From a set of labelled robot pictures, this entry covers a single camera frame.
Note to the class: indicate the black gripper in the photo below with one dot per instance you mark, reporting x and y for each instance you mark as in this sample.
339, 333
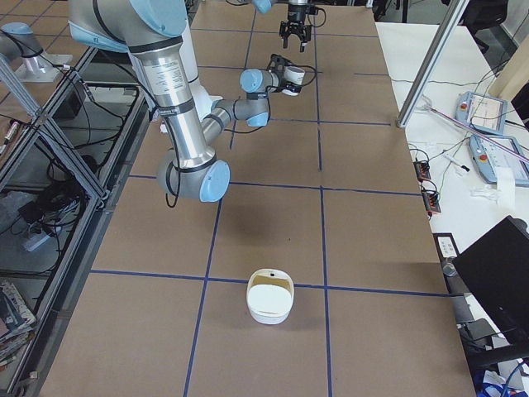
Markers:
296, 13
283, 83

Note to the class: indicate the white ribbed HOME mug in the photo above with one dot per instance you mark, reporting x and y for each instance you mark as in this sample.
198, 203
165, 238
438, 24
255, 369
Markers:
294, 75

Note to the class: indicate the upper orange circuit board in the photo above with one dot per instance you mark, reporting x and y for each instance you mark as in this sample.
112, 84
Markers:
422, 169

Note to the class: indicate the orange circuit board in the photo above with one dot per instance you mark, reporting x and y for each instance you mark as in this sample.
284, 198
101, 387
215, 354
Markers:
422, 169
431, 201

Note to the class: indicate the black marker pen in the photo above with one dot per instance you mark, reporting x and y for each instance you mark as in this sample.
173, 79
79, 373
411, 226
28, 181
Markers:
454, 161

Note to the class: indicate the lower orange circuit board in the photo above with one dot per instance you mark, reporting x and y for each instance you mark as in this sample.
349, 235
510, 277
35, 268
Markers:
431, 201

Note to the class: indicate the far teach pendant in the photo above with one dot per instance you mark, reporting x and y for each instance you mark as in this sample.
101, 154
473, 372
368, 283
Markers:
481, 112

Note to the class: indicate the teach pendant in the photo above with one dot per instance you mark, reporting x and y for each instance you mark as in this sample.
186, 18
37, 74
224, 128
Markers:
481, 112
489, 155

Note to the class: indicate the white oval bowl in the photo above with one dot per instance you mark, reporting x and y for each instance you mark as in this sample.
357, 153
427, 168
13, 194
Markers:
270, 296

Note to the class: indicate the near teach pendant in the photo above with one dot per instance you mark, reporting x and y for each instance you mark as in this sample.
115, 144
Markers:
489, 155

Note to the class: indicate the black monitor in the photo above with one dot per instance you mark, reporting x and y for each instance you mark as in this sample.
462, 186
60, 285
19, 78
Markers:
495, 271

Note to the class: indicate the stack of books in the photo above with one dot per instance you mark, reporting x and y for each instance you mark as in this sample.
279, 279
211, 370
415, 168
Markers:
17, 322

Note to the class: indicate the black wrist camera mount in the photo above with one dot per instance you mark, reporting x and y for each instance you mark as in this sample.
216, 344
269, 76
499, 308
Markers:
278, 64

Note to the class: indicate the white pedestal column base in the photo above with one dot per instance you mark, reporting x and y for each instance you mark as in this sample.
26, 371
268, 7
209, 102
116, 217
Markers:
203, 100

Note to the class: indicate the aluminium frame post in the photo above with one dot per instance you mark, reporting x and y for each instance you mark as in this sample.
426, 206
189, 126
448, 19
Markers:
450, 21

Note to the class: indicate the aluminium rack frame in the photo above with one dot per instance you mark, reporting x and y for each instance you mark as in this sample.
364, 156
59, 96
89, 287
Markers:
69, 143

